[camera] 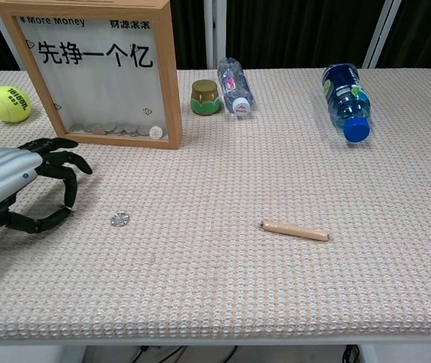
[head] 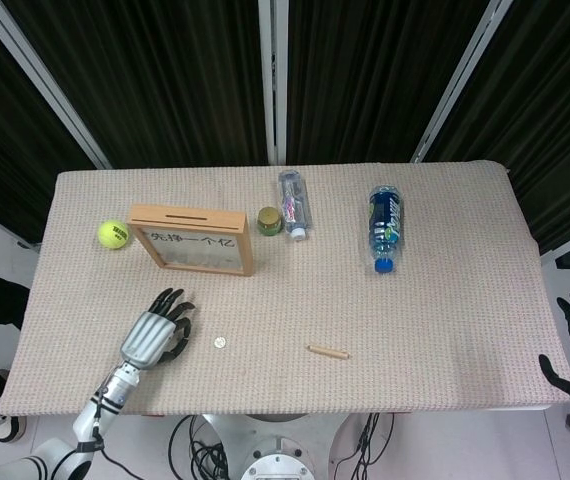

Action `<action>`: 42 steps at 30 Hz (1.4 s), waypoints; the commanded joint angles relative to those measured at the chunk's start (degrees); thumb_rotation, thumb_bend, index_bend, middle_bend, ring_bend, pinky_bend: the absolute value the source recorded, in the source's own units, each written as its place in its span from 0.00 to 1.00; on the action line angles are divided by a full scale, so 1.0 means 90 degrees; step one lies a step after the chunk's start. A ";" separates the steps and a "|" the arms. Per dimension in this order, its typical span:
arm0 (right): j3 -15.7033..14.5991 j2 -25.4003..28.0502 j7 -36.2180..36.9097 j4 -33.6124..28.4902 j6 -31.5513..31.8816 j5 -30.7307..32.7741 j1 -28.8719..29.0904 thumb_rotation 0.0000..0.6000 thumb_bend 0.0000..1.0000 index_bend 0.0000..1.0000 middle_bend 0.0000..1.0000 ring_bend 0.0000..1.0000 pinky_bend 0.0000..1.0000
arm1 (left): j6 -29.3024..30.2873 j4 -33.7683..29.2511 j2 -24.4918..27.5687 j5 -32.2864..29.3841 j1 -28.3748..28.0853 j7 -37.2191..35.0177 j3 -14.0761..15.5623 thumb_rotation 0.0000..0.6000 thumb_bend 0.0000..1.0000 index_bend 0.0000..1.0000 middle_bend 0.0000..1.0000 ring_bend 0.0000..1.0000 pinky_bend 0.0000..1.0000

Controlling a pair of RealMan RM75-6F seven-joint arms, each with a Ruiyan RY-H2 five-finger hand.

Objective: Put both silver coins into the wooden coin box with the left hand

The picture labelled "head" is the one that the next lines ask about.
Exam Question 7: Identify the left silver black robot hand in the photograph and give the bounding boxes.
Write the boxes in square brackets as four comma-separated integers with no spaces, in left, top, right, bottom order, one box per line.
[116,287,198,372]

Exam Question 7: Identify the small clear water bottle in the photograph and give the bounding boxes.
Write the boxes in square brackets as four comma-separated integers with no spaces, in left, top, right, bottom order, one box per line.
[277,169,313,242]

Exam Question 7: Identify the grey round robot base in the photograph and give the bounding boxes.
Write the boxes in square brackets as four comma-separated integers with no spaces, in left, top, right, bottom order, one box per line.
[199,412,361,480]

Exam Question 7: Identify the blue label drink bottle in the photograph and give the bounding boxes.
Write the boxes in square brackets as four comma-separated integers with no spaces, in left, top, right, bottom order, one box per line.
[367,183,407,274]

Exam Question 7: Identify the light wooden dowel stick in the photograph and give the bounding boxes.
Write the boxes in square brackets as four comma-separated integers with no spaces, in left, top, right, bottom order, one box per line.
[306,344,350,361]

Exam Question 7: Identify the beige woven table cloth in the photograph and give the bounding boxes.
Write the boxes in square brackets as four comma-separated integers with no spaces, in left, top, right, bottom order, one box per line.
[0,159,570,417]

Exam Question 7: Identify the black floor cable bundle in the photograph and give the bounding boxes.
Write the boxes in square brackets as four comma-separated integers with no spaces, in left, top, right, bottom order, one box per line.
[329,412,396,469]
[168,413,236,480]

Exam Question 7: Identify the black white sneaker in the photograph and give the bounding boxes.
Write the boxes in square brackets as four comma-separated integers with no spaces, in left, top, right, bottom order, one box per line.
[0,413,29,443]

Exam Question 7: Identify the yellow tennis ball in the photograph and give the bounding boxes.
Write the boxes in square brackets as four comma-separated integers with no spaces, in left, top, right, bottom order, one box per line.
[97,219,132,250]

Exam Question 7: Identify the white screen frame post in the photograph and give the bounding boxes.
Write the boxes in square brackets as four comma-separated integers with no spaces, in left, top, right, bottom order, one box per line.
[257,0,290,165]
[0,0,112,170]
[409,0,522,165]

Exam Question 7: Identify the green gold small jar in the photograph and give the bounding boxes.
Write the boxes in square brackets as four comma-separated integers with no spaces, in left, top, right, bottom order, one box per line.
[257,206,285,237]

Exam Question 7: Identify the wooden coin box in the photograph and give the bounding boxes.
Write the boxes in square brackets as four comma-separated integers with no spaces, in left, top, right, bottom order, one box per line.
[127,203,256,278]

